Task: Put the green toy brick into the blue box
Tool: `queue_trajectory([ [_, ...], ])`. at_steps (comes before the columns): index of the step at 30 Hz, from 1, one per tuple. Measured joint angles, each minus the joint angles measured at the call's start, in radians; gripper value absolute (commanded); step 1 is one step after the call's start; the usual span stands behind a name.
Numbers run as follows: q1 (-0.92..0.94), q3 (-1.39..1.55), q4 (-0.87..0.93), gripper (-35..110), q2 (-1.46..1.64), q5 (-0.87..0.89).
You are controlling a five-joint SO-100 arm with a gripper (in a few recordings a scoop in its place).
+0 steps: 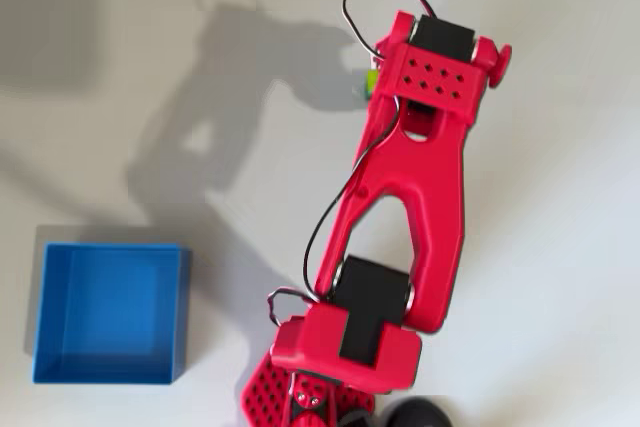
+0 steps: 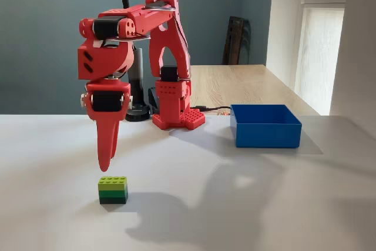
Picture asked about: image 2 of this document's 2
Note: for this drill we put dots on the light wooden table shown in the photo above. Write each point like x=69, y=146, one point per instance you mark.
x=249, y=86

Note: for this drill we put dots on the green lego brick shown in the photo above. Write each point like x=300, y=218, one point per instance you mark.
x=113, y=190

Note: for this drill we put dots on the red robot arm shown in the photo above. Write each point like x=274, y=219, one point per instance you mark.
x=164, y=42

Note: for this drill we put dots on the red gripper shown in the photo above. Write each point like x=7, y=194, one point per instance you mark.
x=107, y=89

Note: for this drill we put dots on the black table clamp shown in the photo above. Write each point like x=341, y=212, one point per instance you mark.
x=153, y=99

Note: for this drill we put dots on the white window frame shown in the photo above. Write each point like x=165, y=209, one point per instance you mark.
x=320, y=57

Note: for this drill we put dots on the black camera stand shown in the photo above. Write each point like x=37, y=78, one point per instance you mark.
x=137, y=86

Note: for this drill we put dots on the blue plastic box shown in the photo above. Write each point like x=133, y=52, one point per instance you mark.
x=267, y=133

